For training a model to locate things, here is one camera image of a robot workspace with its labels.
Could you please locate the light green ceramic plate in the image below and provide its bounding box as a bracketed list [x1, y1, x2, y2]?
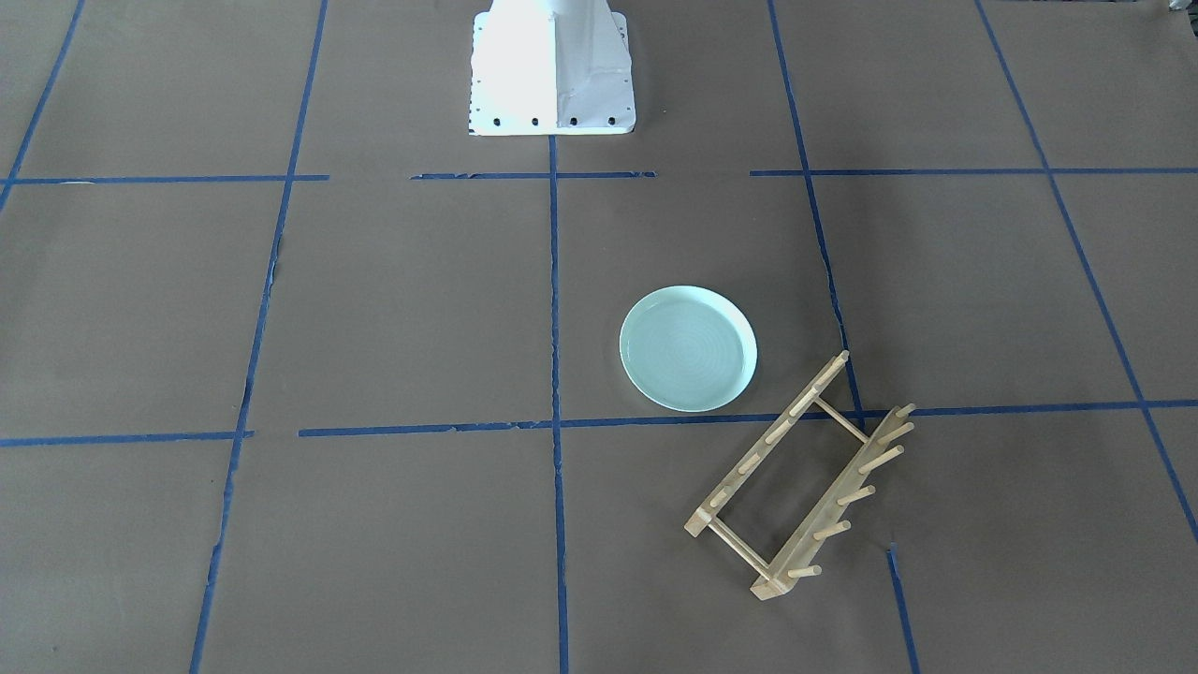
[618, 285, 760, 413]

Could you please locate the wooden dish rack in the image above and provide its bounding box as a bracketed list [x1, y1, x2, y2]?
[684, 350, 915, 601]

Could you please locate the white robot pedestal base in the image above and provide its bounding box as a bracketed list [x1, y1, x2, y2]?
[468, 1, 637, 136]

